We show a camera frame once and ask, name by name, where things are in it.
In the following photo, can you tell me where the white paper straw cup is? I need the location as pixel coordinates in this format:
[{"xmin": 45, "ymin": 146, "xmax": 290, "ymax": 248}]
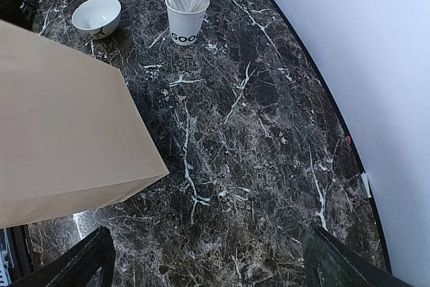
[{"xmin": 165, "ymin": 0, "xmax": 209, "ymax": 46}]

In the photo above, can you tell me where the white ceramic bowl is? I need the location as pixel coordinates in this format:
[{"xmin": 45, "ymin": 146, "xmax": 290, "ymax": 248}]
[{"xmin": 71, "ymin": 0, "xmax": 122, "ymax": 40}]

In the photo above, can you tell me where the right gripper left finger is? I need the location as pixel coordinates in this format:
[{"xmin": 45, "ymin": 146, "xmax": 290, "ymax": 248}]
[{"xmin": 11, "ymin": 227, "xmax": 116, "ymax": 287}]

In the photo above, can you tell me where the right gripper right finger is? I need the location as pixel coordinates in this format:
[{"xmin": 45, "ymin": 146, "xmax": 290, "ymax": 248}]
[{"xmin": 302, "ymin": 224, "xmax": 409, "ymax": 286}]

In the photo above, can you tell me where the black table front rail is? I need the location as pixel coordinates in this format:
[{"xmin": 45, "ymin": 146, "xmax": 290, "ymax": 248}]
[{"xmin": 1, "ymin": 0, "xmax": 39, "ymax": 30}]

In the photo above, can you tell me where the brown paper bag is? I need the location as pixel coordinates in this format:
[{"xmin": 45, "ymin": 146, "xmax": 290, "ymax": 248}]
[{"xmin": 1, "ymin": 22, "xmax": 168, "ymax": 228}]

